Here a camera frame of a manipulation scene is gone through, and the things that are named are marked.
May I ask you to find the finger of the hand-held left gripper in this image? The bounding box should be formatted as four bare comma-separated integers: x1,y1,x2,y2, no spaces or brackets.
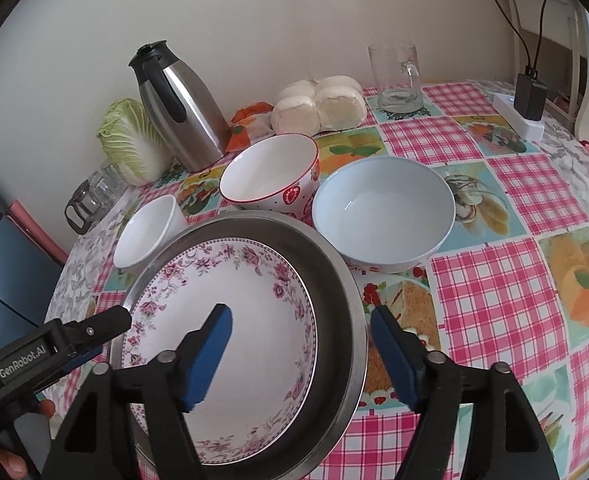
49,305,132,368

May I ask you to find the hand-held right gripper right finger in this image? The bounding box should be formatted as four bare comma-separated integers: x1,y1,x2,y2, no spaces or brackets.
371,305,558,480

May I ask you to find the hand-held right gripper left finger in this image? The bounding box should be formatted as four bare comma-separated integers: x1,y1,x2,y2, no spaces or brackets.
42,303,234,480

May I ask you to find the round pink floral plate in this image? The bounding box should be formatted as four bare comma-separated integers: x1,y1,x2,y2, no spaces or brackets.
122,240,319,466

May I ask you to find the stainless steel deep plate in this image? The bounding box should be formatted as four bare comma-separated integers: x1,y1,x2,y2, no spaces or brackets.
108,210,369,480

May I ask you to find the light blue floral bowl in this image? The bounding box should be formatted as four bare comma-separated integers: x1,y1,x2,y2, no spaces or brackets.
312,156,456,273

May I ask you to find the person's left hand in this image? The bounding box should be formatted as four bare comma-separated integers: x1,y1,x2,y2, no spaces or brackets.
0,397,56,478

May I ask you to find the dark blue cabinet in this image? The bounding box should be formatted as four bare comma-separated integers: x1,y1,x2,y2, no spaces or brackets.
0,190,70,331

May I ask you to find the plain white square bowl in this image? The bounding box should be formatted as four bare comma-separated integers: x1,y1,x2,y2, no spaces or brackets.
113,195,189,273

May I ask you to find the pink board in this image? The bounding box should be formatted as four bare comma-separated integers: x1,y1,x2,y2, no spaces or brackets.
7,199,80,266

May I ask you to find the clear glass cup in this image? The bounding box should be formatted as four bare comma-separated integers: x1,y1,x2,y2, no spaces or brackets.
102,160,126,192
89,170,114,206

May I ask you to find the strawberry print bowl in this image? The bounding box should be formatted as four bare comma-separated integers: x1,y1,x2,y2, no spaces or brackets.
219,133,321,221

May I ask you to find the napa cabbage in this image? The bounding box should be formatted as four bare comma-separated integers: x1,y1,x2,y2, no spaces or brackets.
98,98,175,187

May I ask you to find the orange snack packet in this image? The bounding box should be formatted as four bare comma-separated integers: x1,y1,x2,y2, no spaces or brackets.
227,102,275,153

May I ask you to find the stainless steel thermos jug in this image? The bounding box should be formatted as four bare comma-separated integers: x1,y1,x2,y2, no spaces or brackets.
128,40,230,173

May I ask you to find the bag of white steamed buns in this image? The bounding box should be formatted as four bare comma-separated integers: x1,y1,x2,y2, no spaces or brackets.
270,75,368,136

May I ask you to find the clear glass mug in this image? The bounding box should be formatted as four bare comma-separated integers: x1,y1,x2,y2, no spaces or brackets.
368,42,424,113

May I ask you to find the white power strip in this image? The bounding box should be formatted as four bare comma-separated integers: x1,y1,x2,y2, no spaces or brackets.
492,91,545,142

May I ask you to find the black charger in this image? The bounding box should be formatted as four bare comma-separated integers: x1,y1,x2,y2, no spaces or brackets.
515,66,548,122

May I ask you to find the glass pitcher with black handle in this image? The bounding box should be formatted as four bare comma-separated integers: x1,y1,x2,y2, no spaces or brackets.
64,180,105,235

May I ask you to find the black charger cable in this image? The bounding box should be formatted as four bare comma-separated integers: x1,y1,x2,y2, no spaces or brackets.
476,0,550,77

